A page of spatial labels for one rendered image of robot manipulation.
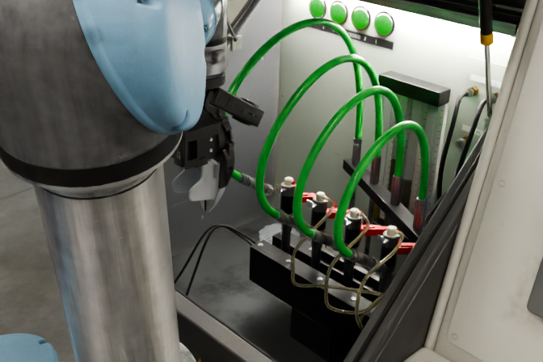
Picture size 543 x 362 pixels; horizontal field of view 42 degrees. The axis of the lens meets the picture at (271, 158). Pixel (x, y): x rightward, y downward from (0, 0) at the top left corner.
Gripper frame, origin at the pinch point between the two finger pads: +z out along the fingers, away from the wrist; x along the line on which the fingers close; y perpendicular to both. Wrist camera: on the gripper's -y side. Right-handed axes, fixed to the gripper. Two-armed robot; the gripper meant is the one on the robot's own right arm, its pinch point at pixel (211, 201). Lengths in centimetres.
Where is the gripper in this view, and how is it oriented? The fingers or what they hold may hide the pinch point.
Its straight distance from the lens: 102.2
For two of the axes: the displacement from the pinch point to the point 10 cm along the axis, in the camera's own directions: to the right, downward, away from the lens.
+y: -7.2, 2.7, -6.4
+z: -0.3, 9.1, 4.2
